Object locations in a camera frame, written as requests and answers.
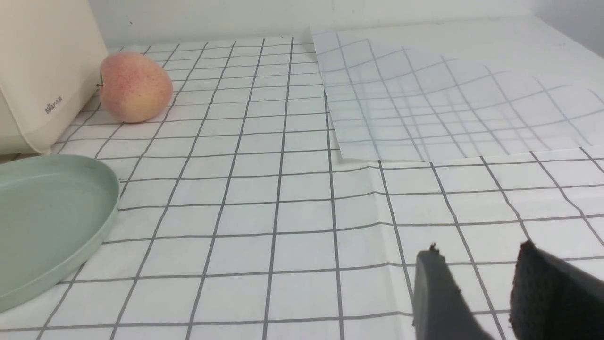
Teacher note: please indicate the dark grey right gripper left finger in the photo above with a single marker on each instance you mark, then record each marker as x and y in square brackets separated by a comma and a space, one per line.
[439, 309]

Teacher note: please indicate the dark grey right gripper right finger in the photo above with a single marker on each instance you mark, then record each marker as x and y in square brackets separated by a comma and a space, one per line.
[554, 300]

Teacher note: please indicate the pink yellow peach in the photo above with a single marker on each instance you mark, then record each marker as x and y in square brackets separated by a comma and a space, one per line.
[133, 88]

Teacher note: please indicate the white grid tablecloth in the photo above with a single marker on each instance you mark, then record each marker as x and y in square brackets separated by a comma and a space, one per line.
[241, 220]

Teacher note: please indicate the cream white toaster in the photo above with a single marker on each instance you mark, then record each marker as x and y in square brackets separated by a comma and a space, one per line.
[50, 54]

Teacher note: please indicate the pale green round plate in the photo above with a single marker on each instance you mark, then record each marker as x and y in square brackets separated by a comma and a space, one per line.
[55, 212]

